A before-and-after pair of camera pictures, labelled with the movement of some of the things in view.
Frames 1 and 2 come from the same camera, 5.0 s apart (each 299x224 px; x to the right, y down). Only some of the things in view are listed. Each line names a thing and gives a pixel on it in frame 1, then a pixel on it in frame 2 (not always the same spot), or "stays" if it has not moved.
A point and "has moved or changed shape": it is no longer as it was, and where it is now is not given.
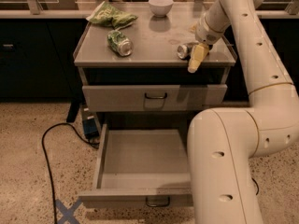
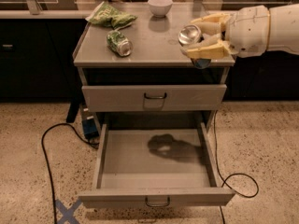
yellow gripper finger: [198, 53] → [216, 49]
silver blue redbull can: [184, 52] has moved or changed shape
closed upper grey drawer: [164, 97] stays
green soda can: [120, 44] stays
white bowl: [161, 6] stays
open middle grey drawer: [141, 168] stays
